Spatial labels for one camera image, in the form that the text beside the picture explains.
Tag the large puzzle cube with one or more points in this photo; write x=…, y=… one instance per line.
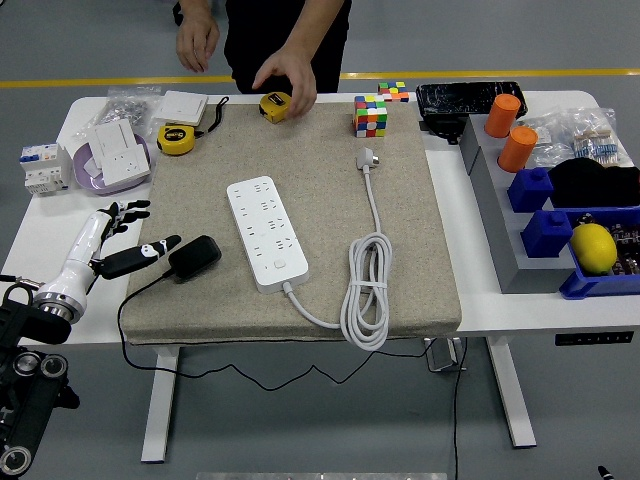
x=371, y=117

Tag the purple plate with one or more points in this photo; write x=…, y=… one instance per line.
x=115, y=189

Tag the circuit boards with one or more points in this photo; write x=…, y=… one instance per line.
x=627, y=240

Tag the white circuit breaker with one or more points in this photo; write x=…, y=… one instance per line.
x=45, y=170

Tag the grey stepped block holder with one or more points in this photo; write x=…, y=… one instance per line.
x=500, y=225

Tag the black table control panel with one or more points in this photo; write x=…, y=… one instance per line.
x=592, y=338

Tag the black power adapter plug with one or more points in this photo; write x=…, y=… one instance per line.
x=195, y=257

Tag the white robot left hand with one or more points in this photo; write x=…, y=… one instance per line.
x=75, y=260

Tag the white table leg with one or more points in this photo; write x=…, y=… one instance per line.
x=512, y=395
x=160, y=400

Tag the plastic bag of screws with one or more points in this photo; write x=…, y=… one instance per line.
x=125, y=105

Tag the plastic bag of resistors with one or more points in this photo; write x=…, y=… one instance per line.
x=600, y=137

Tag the blue block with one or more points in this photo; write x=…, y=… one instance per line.
x=530, y=192
x=546, y=235

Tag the black wrapped tray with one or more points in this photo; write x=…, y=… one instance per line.
x=465, y=97

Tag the person's right hand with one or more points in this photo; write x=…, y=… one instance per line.
x=197, y=42

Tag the blue plastic bin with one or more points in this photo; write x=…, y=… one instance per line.
x=590, y=287

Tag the person's left forearm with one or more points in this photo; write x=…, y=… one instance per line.
x=315, y=30

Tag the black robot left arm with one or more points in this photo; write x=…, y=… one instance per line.
x=25, y=325

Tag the yellow lemon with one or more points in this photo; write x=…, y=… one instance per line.
x=593, y=248

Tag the person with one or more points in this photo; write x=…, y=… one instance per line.
x=260, y=40

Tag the orange cylinder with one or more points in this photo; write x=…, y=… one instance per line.
x=517, y=150
x=501, y=117

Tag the white wall socket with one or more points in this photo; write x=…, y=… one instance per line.
x=122, y=167

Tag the clear plastic parts bag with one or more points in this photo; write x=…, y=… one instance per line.
x=547, y=142

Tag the white square wall switch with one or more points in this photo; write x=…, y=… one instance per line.
x=180, y=107

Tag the small puzzle cube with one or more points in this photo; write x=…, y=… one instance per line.
x=393, y=91

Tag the white power strip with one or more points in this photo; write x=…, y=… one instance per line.
x=265, y=230

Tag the grey-brown mat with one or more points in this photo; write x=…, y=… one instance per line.
x=310, y=150

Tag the black cloth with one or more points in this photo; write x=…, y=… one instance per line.
x=590, y=185

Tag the person's left hand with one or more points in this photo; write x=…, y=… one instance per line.
x=297, y=70

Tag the yellow tape measure black face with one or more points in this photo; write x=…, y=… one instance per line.
x=175, y=140

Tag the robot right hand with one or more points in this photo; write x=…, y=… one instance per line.
x=606, y=474

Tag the person's right forearm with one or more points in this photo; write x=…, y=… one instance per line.
x=202, y=6

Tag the white switch panel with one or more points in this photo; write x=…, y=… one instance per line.
x=115, y=137

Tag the silver box under table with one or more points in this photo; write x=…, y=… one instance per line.
x=442, y=356

